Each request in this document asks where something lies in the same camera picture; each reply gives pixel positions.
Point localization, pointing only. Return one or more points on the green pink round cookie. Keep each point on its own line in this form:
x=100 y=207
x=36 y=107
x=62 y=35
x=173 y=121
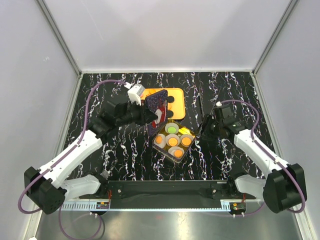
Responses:
x=171 y=130

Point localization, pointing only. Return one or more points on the black round cookie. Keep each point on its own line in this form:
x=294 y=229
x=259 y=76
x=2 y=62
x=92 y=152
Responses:
x=169 y=114
x=170 y=99

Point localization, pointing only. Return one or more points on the orange round cookie bottom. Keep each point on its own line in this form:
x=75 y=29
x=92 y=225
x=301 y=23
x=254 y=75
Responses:
x=173 y=142

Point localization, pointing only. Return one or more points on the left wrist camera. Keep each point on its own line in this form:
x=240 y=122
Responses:
x=135 y=93

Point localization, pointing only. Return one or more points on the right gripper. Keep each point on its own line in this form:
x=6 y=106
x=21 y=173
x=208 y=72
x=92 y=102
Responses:
x=207 y=120

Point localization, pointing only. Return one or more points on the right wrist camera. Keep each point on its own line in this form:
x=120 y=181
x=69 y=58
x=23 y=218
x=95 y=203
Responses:
x=223 y=111

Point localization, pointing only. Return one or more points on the orange waffle cookie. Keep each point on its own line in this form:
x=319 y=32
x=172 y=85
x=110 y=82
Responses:
x=186 y=141

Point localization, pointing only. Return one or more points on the gold box lid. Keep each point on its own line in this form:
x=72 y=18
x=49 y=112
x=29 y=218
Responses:
x=157 y=103

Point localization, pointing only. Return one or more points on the white paper cup bottom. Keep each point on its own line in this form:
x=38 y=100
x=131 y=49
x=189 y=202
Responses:
x=173 y=149

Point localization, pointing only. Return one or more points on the white paper cup top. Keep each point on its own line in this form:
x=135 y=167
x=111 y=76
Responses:
x=171 y=124

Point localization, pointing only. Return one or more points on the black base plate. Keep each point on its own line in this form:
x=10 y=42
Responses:
x=172 y=195

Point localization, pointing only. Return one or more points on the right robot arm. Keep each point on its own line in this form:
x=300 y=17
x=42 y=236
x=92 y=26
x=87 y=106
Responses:
x=284 y=185

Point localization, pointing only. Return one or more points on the black round cookie lower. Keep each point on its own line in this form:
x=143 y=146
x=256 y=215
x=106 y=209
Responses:
x=169 y=114

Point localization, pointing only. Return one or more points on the orange plastic tray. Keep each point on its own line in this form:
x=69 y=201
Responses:
x=178 y=106

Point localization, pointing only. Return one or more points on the orange flower cookie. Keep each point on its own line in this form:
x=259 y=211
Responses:
x=178 y=153
x=159 y=139

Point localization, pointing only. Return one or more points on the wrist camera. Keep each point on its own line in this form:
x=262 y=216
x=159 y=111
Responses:
x=135 y=93
x=223 y=111

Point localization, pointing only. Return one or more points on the white paper cup right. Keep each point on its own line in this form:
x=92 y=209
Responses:
x=186 y=135

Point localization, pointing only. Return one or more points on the black round cookie upper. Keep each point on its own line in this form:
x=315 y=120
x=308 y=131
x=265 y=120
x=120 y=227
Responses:
x=170 y=99

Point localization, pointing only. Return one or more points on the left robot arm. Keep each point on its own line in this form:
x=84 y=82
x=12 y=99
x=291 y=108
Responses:
x=48 y=186

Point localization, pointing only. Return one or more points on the white paper cup centre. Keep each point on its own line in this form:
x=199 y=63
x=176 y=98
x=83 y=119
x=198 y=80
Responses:
x=172 y=136

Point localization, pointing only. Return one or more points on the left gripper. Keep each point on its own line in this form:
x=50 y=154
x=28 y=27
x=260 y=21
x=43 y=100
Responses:
x=146 y=115

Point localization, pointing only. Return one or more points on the white paper cup left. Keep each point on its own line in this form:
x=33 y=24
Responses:
x=163 y=144

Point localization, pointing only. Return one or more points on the clear cookie box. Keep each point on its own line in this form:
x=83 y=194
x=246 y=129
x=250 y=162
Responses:
x=164 y=151

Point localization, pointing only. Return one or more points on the white paper cup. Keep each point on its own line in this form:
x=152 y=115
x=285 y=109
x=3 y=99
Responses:
x=163 y=144
x=172 y=136
x=186 y=135
x=171 y=124
x=173 y=149

